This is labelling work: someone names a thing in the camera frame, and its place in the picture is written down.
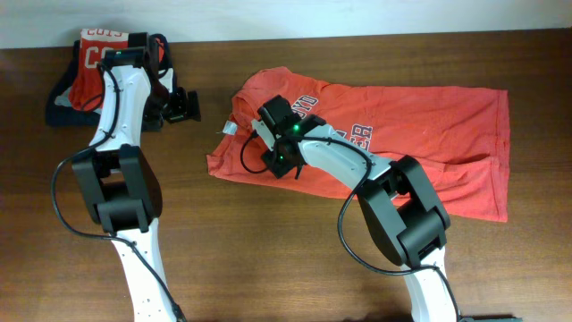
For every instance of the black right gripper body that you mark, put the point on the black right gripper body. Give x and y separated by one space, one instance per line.
277 159

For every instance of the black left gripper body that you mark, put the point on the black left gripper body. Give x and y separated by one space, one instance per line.
172 105

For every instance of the red McKinney Boyd t-shirt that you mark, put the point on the red McKinney Boyd t-shirt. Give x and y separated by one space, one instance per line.
460 136

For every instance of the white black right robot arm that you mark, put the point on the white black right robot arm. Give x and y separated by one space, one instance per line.
405 218

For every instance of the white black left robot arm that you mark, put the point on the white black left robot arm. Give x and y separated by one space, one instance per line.
119 188

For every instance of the folded red soccer shirt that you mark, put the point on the folded red soccer shirt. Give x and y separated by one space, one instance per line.
87 91

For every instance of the folded light blue shirt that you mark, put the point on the folded light blue shirt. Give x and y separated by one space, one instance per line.
63 100

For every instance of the folded navy blue shirt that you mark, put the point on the folded navy blue shirt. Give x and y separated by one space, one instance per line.
56 116

